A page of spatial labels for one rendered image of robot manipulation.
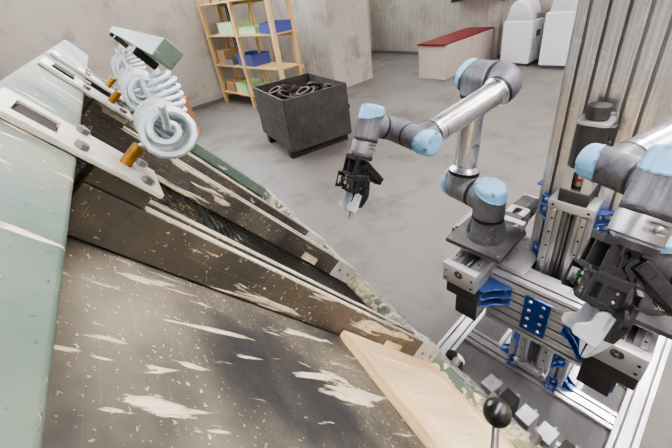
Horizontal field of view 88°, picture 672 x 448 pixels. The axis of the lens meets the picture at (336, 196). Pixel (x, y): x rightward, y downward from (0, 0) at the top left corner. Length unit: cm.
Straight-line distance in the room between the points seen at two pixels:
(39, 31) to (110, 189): 746
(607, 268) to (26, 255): 71
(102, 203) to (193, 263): 16
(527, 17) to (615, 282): 811
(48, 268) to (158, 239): 30
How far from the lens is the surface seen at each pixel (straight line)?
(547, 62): 847
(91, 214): 54
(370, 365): 81
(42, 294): 25
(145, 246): 56
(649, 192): 71
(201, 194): 106
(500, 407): 60
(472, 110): 114
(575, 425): 209
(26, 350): 22
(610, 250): 71
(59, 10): 800
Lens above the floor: 196
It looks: 31 degrees down
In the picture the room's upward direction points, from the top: 9 degrees counter-clockwise
